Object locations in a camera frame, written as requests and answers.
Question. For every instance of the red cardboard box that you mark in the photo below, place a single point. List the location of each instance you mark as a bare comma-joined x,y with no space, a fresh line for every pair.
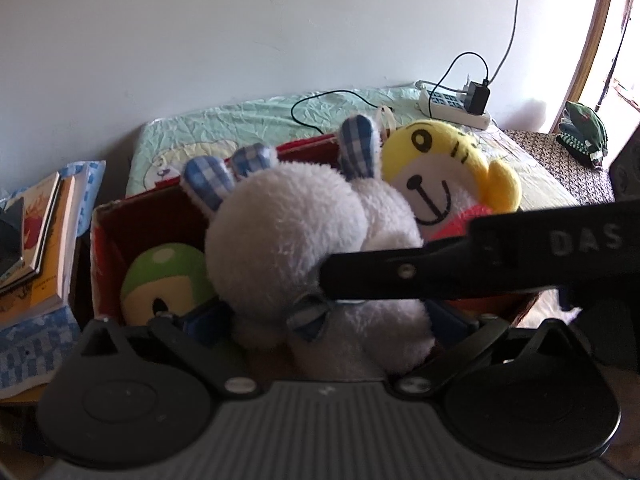
123,229

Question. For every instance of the yellow tiger plush toy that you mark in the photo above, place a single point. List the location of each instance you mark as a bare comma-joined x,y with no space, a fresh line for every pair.
446,179

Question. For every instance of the green cartoon bed sheet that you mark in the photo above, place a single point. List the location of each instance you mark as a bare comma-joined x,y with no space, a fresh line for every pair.
165,144

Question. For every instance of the white bunny plush toy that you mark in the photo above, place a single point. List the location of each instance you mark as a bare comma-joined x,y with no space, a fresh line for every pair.
370,169

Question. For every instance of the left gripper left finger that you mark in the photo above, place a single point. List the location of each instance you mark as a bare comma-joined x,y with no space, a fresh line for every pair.
208,353

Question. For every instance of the patterned dark cushion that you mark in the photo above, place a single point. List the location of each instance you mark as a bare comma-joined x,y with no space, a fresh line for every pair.
588,186

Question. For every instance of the green bean plush toy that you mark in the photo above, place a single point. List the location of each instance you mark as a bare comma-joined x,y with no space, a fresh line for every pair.
174,273

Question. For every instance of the green folded cloth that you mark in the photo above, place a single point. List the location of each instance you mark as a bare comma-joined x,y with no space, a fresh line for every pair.
583,135

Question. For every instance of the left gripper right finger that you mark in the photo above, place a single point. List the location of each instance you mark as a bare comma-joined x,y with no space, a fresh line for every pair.
461,343

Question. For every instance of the black charger adapter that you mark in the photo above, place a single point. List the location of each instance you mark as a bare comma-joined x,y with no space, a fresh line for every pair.
476,96

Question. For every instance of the white power strip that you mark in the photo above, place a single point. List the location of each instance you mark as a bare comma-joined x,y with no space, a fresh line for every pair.
448,108

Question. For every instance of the stack of books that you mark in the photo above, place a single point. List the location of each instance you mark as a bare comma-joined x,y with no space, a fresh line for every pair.
38,327

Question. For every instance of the yellow cartoon blanket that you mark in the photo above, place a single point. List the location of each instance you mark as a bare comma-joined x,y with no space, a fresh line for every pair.
540,190

